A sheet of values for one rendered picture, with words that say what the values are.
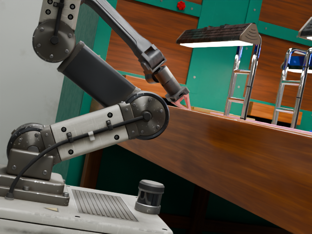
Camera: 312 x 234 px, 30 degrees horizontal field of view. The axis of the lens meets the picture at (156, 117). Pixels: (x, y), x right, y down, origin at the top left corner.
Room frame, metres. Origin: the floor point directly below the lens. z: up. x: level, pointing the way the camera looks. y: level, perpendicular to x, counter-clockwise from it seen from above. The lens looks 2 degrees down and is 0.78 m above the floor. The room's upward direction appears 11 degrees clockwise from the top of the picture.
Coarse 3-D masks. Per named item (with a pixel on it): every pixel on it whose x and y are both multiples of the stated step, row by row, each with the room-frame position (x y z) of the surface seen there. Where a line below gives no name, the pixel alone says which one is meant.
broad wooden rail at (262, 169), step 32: (192, 128) 1.60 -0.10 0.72; (224, 128) 1.43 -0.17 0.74; (256, 128) 1.29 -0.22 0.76; (160, 160) 1.77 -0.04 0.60; (192, 160) 1.56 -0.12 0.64; (224, 160) 1.39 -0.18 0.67; (256, 160) 1.26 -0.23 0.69; (288, 160) 1.15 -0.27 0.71; (224, 192) 1.36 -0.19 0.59; (256, 192) 1.24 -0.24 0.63; (288, 192) 1.13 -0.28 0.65; (288, 224) 1.11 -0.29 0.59
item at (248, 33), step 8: (240, 24) 2.15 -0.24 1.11; (248, 24) 2.09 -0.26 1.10; (184, 32) 2.62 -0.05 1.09; (192, 32) 2.53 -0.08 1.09; (200, 32) 2.45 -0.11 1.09; (208, 32) 2.36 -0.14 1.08; (216, 32) 2.29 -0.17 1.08; (224, 32) 2.22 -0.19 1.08; (232, 32) 2.15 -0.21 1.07; (240, 32) 2.09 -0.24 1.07; (248, 32) 2.07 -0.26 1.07; (256, 32) 2.08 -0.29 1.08; (176, 40) 2.63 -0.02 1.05; (184, 40) 2.54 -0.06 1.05; (192, 40) 2.46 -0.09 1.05; (200, 40) 2.39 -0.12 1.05; (208, 40) 2.31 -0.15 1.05; (216, 40) 2.24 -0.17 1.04; (224, 40) 2.18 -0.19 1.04; (232, 40) 2.13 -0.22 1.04; (240, 40) 2.07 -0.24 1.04; (248, 40) 2.07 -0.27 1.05; (256, 40) 2.08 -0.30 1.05
